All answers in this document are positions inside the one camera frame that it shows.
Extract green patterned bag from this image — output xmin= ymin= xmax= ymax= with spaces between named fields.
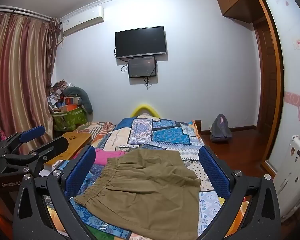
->
xmin=52 ymin=107 xmax=88 ymax=132

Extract pink pants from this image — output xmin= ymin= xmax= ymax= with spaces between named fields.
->
xmin=74 ymin=148 xmax=127 ymax=167

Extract patchwork printed bedspread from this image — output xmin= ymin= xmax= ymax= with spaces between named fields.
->
xmin=40 ymin=117 xmax=230 ymax=240

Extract pile of paper clutter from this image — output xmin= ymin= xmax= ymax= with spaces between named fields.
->
xmin=47 ymin=80 xmax=73 ymax=113

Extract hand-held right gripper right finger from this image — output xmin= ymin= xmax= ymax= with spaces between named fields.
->
xmin=198 ymin=145 xmax=282 ymax=240

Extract grey plush toy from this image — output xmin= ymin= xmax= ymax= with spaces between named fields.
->
xmin=62 ymin=87 xmax=94 ymax=114

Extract black wall television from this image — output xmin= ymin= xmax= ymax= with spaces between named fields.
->
xmin=115 ymin=26 xmax=168 ymax=60

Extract brown wooden door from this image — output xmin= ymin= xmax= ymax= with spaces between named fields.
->
xmin=254 ymin=20 xmax=277 ymax=132

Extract wooden bed frame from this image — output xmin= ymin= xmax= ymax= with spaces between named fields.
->
xmin=195 ymin=119 xmax=208 ymax=146

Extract orange box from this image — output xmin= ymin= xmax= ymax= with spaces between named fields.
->
xmin=60 ymin=103 xmax=81 ymax=113

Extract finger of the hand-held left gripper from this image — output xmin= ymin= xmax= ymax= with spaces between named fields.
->
xmin=0 ymin=125 xmax=46 ymax=153
xmin=1 ymin=137 xmax=71 ymax=175

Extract orange striped cloth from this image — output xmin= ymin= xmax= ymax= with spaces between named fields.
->
xmin=74 ymin=121 xmax=115 ymax=143

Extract small black monitor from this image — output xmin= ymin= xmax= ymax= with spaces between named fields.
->
xmin=127 ymin=56 xmax=157 ymax=79

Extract curtain rod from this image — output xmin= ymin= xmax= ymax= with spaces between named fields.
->
xmin=0 ymin=7 xmax=53 ymax=21

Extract khaki pants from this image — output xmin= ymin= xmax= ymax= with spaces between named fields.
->
xmin=74 ymin=149 xmax=202 ymax=240

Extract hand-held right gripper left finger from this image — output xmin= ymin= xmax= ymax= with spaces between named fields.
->
xmin=12 ymin=144 xmax=101 ymax=240

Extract yellow curved pad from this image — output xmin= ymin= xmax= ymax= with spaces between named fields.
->
xmin=130 ymin=102 xmax=159 ymax=118

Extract white cloth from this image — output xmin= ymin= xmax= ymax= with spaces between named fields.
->
xmin=39 ymin=160 xmax=65 ymax=178

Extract white air conditioner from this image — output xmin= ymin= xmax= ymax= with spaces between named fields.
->
xmin=59 ymin=5 xmax=105 ymax=37

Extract grey backpack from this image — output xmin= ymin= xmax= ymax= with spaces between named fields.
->
xmin=210 ymin=114 xmax=233 ymax=143

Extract striped curtain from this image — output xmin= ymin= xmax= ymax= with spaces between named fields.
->
xmin=0 ymin=11 xmax=63 ymax=155

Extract wooden headboard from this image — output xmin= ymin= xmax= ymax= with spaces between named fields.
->
xmin=44 ymin=131 xmax=92 ymax=167

